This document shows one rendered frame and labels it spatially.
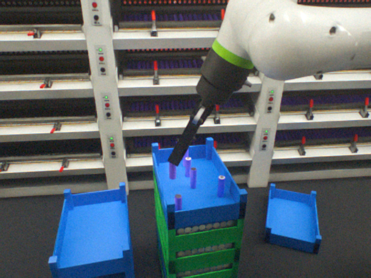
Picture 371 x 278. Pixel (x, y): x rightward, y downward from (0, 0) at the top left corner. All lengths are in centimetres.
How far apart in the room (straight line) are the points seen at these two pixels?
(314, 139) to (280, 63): 123
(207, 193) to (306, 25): 56
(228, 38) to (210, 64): 6
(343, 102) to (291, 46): 124
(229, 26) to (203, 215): 44
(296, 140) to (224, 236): 90
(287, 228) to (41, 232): 104
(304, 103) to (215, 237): 93
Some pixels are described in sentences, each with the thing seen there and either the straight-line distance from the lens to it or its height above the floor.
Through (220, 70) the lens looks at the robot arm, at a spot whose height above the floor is 79.
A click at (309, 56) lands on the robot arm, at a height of 85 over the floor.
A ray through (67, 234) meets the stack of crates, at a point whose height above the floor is 24.
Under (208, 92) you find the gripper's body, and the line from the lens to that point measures 61.
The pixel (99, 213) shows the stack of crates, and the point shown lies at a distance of 108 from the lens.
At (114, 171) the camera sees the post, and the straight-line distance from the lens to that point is 145.
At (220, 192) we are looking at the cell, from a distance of 85.
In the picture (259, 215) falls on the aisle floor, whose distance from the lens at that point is 144.
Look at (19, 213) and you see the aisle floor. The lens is 159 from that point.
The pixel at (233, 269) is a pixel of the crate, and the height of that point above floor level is 21.
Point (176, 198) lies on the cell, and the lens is 75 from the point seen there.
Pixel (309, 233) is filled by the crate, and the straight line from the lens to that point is 142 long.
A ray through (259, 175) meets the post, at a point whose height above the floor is 8.
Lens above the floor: 94
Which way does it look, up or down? 28 degrees down
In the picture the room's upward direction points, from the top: straight up
